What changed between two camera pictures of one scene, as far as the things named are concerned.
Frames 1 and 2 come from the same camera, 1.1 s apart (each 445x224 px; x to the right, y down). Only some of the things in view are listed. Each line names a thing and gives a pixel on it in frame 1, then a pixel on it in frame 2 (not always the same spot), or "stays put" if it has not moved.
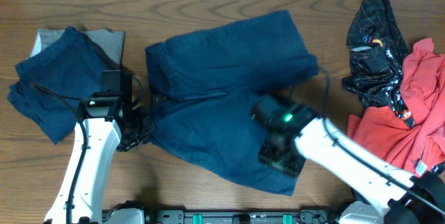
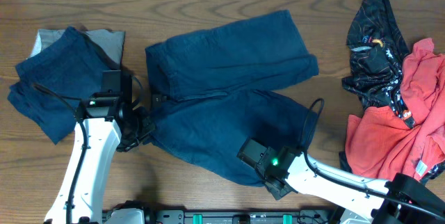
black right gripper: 266,156 -> 275,193
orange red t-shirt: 380,133 stays put
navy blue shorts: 204,85 stays put
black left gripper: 142,125 stays put
